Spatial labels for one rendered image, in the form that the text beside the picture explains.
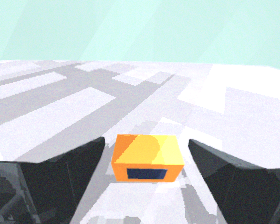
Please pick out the orange block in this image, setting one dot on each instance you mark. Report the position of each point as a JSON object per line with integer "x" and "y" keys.
{"x": 150, "y": 158}

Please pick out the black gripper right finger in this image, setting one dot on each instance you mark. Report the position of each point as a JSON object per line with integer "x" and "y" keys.
{"x": 246, "y": 193}

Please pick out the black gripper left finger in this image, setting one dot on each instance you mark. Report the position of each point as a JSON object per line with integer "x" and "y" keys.
{"x": 52, "y": 189}

